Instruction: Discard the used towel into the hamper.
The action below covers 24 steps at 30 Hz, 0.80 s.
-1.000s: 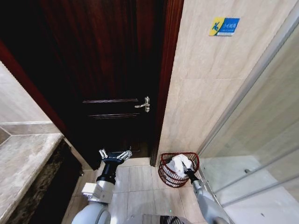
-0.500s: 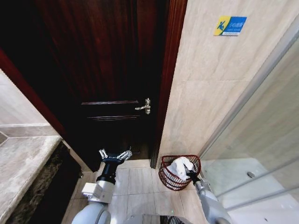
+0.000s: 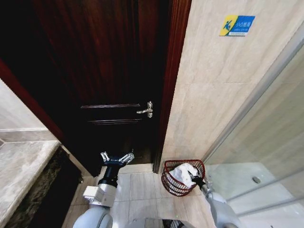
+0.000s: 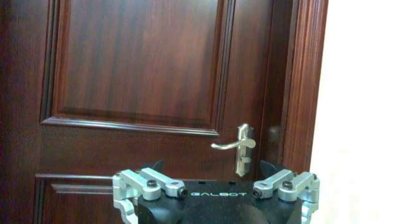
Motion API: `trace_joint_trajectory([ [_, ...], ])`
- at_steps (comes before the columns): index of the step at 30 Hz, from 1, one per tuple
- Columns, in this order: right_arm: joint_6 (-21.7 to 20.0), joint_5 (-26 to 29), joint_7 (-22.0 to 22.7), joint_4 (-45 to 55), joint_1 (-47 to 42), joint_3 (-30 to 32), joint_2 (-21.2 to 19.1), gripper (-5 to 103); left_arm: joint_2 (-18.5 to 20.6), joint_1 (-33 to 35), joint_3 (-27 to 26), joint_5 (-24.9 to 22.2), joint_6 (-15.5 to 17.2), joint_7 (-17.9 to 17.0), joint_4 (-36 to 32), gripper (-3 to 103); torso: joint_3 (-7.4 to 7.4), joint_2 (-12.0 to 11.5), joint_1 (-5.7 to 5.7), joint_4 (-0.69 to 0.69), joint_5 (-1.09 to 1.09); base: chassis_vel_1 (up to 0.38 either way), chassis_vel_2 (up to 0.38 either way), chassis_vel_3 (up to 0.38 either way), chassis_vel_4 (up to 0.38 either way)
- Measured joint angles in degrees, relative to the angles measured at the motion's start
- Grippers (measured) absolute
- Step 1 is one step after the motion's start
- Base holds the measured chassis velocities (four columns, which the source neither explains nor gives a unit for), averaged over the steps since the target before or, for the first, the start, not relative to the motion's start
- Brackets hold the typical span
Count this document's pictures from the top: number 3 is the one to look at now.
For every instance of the white used towel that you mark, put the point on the white used towel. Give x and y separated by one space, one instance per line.
181 174

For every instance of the blue yellow warning sticker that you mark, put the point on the blue yellow warning sticker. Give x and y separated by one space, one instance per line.
237 25

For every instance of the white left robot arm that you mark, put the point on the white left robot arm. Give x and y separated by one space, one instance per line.
95 211

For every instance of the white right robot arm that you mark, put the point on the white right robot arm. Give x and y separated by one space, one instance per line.
219 209

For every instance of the dark red door frame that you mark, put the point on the dark red door frame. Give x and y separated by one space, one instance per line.
172 83

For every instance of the round shower floor drain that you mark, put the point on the round shower floor drain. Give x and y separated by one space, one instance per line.
256 179

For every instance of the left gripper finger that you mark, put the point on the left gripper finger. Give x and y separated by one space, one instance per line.
126 158
104 156

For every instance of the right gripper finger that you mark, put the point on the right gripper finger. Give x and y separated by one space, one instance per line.
192 175
197 176

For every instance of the glass shower door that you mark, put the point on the glass shower door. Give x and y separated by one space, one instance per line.
268 133

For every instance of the grey marble vanity counter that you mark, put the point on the grey marble vanity counter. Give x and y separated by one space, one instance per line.
21 171

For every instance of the dark wooden door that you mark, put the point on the dark wooden door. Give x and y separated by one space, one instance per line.
99 71

